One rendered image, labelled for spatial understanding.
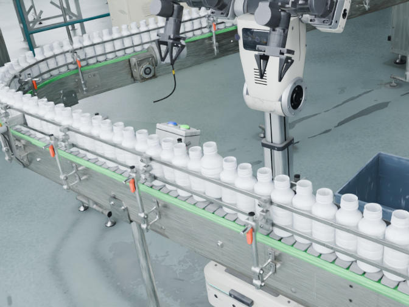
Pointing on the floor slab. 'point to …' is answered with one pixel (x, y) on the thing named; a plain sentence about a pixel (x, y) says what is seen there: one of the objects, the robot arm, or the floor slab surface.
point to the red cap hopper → (48, 18)
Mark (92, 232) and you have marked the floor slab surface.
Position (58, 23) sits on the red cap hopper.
